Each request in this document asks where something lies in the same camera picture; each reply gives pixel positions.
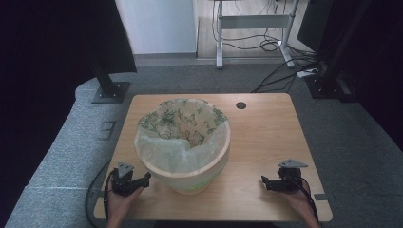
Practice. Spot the white metal desk frame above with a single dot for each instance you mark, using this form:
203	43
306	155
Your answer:
253	22

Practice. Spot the grey tape strip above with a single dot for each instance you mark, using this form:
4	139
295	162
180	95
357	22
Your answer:
320	197

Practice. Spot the black metal stand with wide base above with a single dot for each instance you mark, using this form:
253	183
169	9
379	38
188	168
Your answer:
332	79

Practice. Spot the wooden-rimmed butterfly print trash bin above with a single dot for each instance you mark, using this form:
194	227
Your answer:
190	182

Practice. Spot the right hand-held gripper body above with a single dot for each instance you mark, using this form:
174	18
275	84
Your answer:
288	182

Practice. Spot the translucent plastic trash bag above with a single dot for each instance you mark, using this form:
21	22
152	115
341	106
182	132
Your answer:
164	155

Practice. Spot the white power strip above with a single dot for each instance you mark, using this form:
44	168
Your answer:
306	73

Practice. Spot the person's left hand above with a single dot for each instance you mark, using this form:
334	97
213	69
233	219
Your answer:
122	204

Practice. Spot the black metal stand with base plate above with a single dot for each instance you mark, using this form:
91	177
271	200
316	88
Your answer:
107	85

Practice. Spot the person's right hand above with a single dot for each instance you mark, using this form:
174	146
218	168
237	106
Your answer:
296	201

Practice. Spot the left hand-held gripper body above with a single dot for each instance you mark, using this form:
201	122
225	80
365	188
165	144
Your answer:
122	183

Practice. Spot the dark hanging panel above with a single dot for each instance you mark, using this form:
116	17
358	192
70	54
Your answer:
79	34

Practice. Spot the grey floor tape marks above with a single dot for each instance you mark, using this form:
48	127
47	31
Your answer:
107	130

